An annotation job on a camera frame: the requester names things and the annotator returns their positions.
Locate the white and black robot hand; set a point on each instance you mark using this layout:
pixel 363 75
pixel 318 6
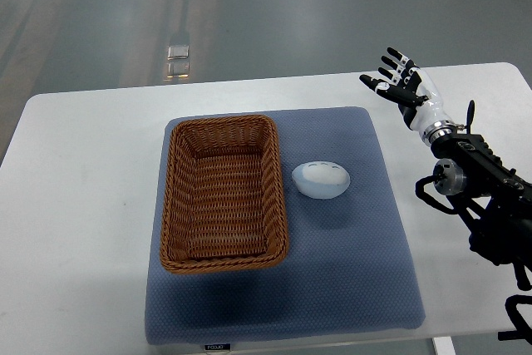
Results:
pixel 410 87

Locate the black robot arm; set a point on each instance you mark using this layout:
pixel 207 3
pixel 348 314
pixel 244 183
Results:
pixel 469 180

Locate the brown wicker basket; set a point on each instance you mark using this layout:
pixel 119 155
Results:
pixel 223 207

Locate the blue foam cushion mat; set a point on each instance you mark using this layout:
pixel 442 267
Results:
pixel 348 268

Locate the white table leg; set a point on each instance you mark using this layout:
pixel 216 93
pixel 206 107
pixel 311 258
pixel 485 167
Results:
pixel 443 346

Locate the metal floor plate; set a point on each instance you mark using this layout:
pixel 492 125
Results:
pixel 178 61

